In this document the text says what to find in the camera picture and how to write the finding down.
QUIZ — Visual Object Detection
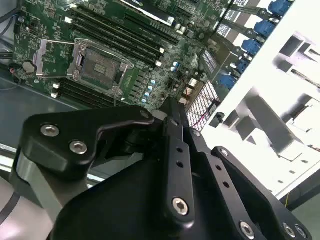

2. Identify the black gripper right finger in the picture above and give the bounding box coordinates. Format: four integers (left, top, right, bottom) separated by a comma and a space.
177, 98, 314, 240

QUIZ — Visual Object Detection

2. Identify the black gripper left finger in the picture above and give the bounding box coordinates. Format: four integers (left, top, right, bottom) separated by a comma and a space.
9, 97, 198, 227

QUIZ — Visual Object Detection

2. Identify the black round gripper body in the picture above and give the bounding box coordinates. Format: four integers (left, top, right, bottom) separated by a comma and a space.
51, 156, 240, 240

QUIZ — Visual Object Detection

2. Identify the metal socket cover frame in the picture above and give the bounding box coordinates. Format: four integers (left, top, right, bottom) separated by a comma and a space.
33, 38, 87, 80

